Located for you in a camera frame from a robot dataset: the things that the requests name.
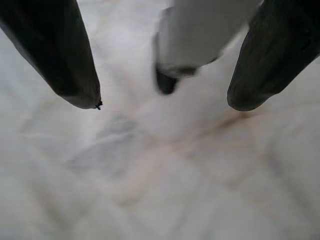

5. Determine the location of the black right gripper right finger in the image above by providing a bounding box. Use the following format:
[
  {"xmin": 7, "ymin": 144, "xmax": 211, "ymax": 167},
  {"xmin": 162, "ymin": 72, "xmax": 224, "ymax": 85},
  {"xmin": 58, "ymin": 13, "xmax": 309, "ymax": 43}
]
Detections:
[{"xmin": 226, "ymin": 0, "xmax": 320, "ymax": 112}]

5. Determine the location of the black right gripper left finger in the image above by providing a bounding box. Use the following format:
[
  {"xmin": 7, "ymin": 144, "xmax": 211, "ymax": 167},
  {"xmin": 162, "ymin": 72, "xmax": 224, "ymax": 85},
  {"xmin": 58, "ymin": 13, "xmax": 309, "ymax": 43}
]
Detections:
[{"xmin": 0, "ymin": 0, "xmax": 104, "ymax": 111}]

